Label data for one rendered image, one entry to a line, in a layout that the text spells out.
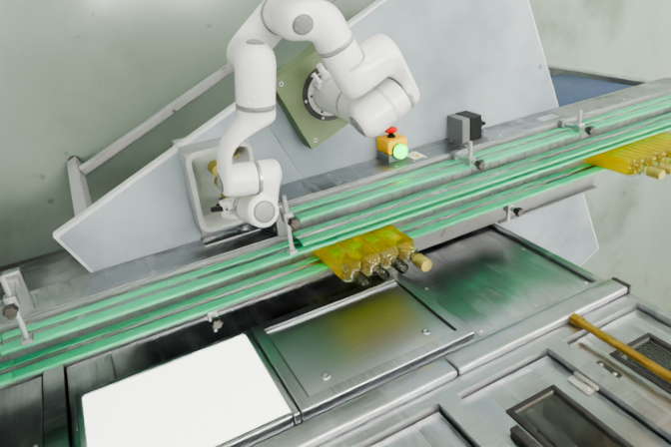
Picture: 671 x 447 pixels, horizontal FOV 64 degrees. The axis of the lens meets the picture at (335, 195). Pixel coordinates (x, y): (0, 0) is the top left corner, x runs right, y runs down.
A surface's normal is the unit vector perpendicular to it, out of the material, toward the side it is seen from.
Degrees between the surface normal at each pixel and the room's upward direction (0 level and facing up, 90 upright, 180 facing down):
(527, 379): 90
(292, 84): 3
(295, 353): 90
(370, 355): 90
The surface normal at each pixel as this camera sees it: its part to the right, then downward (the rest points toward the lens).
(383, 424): -0.10, -0.91
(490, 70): 0.46, 0.32
